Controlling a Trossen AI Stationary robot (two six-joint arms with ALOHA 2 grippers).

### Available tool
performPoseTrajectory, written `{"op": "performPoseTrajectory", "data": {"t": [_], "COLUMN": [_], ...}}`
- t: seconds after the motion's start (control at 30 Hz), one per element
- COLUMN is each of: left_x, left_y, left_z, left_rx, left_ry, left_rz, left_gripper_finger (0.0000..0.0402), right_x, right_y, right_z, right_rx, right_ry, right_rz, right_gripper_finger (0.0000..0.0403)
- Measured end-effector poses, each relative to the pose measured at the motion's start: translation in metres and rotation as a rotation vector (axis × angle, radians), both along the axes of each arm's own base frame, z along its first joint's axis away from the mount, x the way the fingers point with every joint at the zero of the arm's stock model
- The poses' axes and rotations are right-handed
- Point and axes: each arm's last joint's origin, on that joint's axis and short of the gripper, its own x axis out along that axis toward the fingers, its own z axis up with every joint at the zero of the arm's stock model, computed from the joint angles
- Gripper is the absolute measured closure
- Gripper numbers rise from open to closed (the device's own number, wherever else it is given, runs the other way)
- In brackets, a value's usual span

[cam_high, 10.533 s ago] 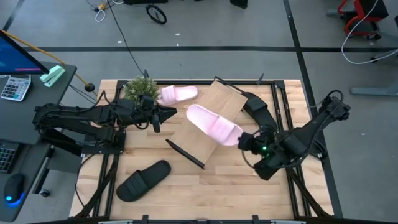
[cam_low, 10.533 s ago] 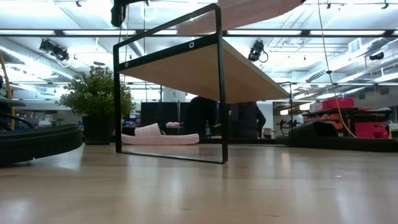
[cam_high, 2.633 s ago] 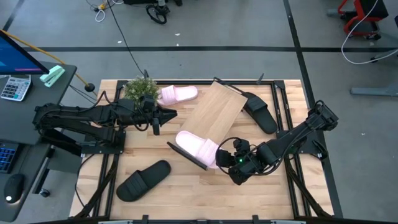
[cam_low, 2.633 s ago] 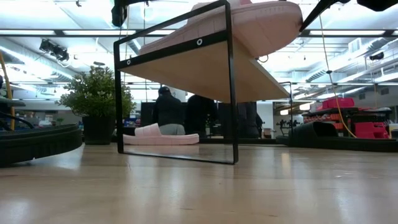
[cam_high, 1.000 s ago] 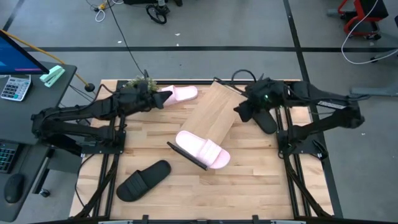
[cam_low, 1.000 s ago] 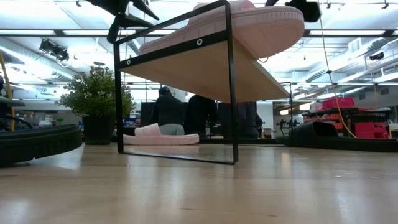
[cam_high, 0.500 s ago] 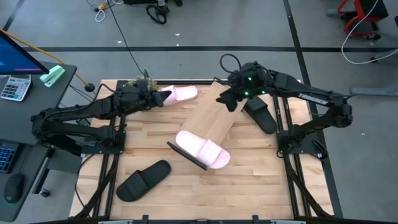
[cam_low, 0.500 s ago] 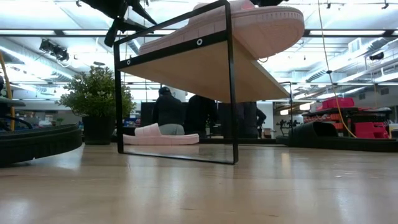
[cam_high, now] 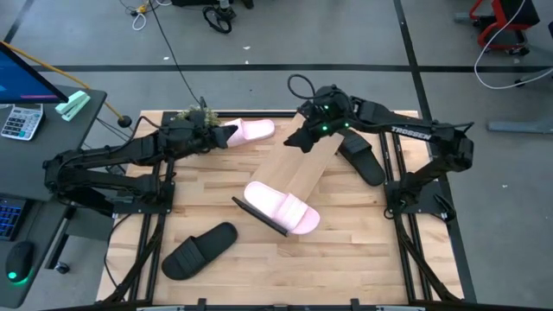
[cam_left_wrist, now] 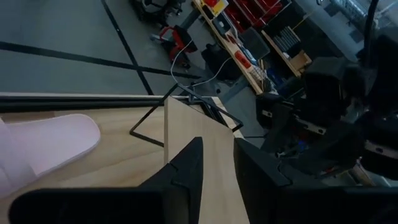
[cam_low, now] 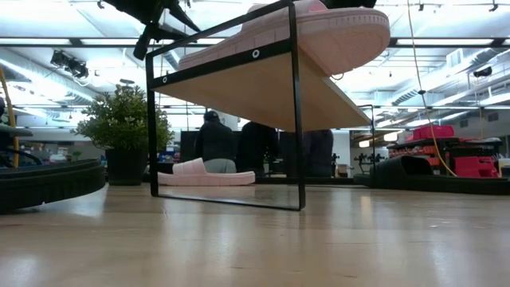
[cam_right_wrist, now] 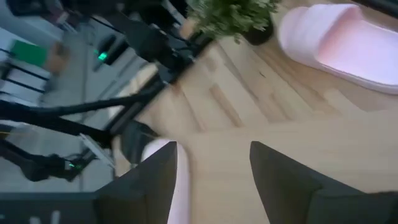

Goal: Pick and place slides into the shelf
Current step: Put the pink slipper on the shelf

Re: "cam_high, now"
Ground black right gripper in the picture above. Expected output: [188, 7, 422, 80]
[283, 85, 353, 154]

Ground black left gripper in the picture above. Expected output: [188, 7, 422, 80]
[157, 116, 239, 156]

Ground wooden shelf with black frame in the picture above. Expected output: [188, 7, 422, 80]
[231, 112, 346, 238]

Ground pink slide sandal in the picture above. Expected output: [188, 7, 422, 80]
[223, 118, 277, 149]
[243, 180, 321, 236]

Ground black slide sandal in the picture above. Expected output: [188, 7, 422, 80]
[337, 128, 387, 187]
[161, 221, 239, 282]

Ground potted green plant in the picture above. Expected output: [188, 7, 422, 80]
[175, 105, 222, 130]

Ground mint green stapler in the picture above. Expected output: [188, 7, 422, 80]
[54, 90, 92, 123]

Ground yellow pole with black end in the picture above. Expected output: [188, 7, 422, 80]
[0, 41, 133, 129]

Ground black office desk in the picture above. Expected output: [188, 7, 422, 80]
[0, 85, 114, 310]

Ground white desk calculator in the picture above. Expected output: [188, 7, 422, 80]
[0, 103, 45, 142]

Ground black computer monitor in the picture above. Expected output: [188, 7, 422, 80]
[0, 41, 69, 105]

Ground grey stand foot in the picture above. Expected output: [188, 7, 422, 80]
[486, 119, 553, 135]

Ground backlit black keyboard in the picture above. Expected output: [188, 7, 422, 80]
[0, 196, 30, 242]

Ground black computer mouse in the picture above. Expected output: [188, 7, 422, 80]
[4, 240, 35, 284]

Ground red and black cart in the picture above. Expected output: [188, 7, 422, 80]
[468, 0, 541, 56]

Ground black floor cable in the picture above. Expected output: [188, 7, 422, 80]
[148, 0, 205, 109]

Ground black cable coil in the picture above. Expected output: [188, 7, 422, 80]
[202, 3, 238, 35]

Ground white cord with yellow plug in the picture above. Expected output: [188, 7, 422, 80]
[129, 0, 150, 32]

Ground white floor cable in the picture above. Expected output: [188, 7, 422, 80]
[473, 0, 553, 91]

